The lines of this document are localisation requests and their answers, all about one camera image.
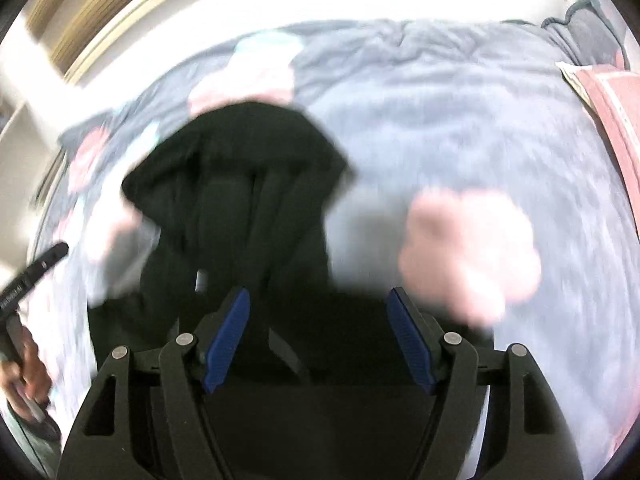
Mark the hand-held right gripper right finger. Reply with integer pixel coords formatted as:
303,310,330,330
386,286,585,480

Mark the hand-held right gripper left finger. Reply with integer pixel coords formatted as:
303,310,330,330
57,287,252,480

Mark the black garment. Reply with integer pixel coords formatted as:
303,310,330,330
86,101,496,480

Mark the person's left hand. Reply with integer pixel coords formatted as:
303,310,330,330
0,332,53,418

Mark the grey printed blanket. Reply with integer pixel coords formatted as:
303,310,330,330
35,19,640,476

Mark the wooden headboard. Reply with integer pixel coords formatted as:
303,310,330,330
25,0,583,86

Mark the pink pillow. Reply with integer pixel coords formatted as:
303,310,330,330
556,61,640,221

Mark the dark grey pillow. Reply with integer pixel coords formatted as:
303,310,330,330
541,0,632,68

